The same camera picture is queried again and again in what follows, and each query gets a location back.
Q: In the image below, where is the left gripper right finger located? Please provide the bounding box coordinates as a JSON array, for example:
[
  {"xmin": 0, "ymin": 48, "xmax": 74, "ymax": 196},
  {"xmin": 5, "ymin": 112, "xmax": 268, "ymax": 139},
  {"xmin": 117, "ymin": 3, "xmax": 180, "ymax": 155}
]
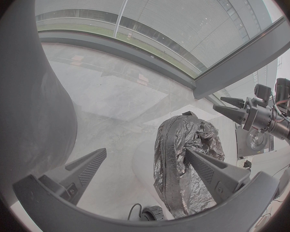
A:
[{"xmin": 184, "ymin": 149, "xmax": 251, "ymax": 206}]

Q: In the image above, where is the dark grey round chair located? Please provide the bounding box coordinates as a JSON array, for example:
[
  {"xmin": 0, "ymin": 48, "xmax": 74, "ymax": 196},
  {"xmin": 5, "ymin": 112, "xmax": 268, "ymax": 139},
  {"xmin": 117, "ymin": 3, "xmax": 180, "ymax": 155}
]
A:
[{"xmin": 0, "ymin": 0, "xmax": 78, "ymax": 190}]

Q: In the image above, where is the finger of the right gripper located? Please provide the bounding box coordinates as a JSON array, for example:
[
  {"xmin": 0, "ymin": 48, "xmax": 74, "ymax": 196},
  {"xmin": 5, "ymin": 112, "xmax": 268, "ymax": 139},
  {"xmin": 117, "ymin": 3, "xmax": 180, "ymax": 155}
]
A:
[
  {"xmin": 220, "ymin": 96, "xmax": 247, "ymax": 109},
  {"xmin": 213, "ymin": 104, "xmax": 247, "ymax": 125}
]

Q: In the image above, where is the black cable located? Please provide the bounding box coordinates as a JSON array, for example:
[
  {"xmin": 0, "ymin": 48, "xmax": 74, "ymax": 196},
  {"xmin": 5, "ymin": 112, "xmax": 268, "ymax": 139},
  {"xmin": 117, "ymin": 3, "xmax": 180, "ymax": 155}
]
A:
[{"xmin": 128, "ymin": 203, "xmax": 142, "ymax": 220}]

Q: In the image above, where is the black plastic bag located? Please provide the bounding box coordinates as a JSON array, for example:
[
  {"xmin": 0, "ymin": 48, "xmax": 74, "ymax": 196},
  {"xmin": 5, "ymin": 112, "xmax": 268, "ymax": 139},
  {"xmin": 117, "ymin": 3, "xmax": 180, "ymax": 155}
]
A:
[{"xmin": 154, "ymin": 111, "xmax": 226, "ymax": 219}]

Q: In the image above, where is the window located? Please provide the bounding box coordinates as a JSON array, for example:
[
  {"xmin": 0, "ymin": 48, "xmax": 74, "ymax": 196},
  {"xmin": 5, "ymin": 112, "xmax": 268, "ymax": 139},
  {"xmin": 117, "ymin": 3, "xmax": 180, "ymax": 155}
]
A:
[{"xmin": 35, "ymin": 0, "xmax": 290, "ymax": 100}]

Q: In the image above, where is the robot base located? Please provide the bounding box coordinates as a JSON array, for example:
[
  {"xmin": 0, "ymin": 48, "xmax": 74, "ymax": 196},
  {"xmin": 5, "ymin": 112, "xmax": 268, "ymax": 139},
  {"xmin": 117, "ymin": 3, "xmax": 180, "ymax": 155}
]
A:
[{"xmin": 141, "ymin": 127, "xmax": 290, "ymax": 229}]

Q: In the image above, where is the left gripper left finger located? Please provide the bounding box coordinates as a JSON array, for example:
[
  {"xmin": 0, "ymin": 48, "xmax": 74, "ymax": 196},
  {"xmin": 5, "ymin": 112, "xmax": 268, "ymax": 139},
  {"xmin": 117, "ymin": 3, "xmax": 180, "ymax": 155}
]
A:
[{"xmin": 39, "ymin": 148, "xmax": 107, "ymax": 206}]

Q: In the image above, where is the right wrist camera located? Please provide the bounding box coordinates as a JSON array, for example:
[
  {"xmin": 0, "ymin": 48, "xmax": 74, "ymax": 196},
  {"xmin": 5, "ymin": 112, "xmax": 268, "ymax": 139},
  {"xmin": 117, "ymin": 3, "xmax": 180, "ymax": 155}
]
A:
[{"xmin": 254, "ymin": 84, "xmax": 272, "ymax": 102}]

